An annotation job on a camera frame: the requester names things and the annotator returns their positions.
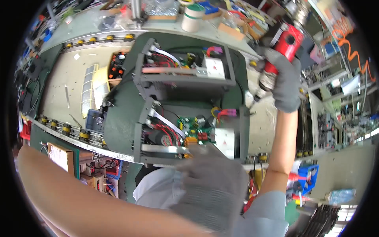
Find red electric screwdriver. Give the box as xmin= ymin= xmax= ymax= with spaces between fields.
xmin=256 ymin=22 xmax=305 ymax=103

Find conveyor rail with yellow rollers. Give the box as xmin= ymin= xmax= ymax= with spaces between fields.
xmin=37 ymin=114 xmax=137 ymax=163
xmin=61 ymin=30 xmax=140 ymax=53

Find brown cardboard box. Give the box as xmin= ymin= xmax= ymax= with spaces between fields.
xmin=47 ymin=142 xmax=80 ymax=180

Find test meters with wires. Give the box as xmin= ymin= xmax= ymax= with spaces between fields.
xmin=79 ymin=158 xmax=123 ymax=199

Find blue metal fixture block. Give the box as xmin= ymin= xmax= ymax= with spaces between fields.
xmin=85 ymin=108 xmax=108 ymax=133

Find cardboard box of black parts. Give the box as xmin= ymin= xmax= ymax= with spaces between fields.
xmin=107 ymin=51 xmax=132 ymax=88

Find rack of gray units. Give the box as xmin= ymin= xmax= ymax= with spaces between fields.
xmin=316 ymin=111 xmax=339 ymax=150

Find orange coiled air hose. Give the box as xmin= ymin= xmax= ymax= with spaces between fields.
xmin=331 ymin=17 xmax=376 ymax=84

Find white tape roll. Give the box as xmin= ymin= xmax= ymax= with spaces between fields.
xmin=181 ymin=4 xmax=206 ymax=33

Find person's right hand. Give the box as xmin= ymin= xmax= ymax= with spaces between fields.
xmin=261 ymin=47 xmax=302 ymax=114

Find dark green carrier pallet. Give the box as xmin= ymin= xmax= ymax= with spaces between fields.
xmin=102 ymin=31 xmax=251 ymax=164

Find gray open electronics chassis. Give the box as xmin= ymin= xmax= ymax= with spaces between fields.
xmin=133 ymin=37 xmax=237 ymax=100
xmin=133 ymin=98 xmax=250 ymax=165

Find person's left hand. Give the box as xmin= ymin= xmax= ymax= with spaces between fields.
xmin=170 ymin=144 xmax=250 ymax=234

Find person's body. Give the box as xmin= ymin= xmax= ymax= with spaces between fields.
xmin=133 ymin=167 xmax=290 ymax=237

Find sheets of label stickers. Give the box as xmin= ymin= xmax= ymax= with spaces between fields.
xmin=81 ymin=64 xmax=111 ymax=119

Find stack of black trays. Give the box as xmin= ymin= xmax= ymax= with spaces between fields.
xmin=298 ymin=204 xmax=341 ymax=237

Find cluttered workbench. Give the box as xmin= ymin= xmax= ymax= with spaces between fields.
xmin=38 ymin=0 xmax=296 ymax=55

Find clear bag of parts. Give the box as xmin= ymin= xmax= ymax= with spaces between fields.
xmin=328 ymin=188 xmax=357 ymax=205

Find blue parts bin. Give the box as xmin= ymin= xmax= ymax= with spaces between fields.
xmin=297 ymin=164 xmax=320 ymax=196

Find red plastic bin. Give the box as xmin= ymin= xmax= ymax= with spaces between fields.
xmin=19 ymin=115 xmax=32 ymax=141

